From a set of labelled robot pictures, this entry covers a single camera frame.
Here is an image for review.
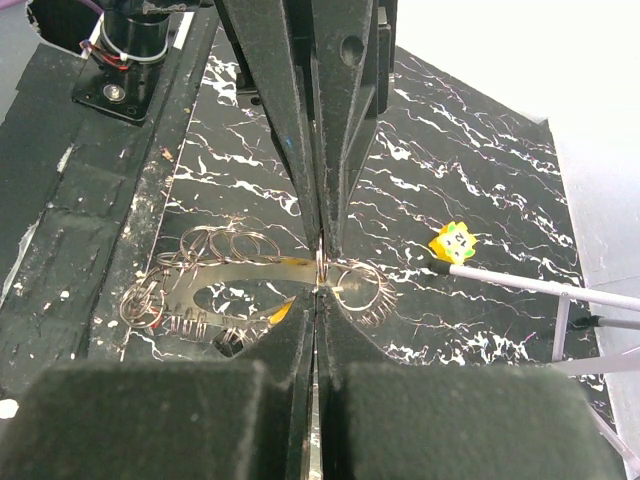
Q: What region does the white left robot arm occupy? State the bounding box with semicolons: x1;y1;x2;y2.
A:
73;1;398;259

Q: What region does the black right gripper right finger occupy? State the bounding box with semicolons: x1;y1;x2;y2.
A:
317;290;621;479

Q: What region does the metal key ring disc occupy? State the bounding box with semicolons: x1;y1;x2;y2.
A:
118;224;399;346

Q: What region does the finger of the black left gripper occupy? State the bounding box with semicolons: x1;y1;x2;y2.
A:
216;1;320;250
310;1;398;258

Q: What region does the lilac music stand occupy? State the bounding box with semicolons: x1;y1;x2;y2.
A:
424;257;640;471

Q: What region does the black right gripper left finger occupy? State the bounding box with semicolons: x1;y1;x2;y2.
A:
1;290;316;479

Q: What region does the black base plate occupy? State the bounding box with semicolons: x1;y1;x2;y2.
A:
1;8;219;400

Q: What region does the yellow toy block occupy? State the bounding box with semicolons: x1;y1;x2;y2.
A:
428;221;477;265

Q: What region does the red tag key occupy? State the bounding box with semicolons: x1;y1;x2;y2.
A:
147;309;163;329

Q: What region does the black tag key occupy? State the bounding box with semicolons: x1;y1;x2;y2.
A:
213;330;244;358

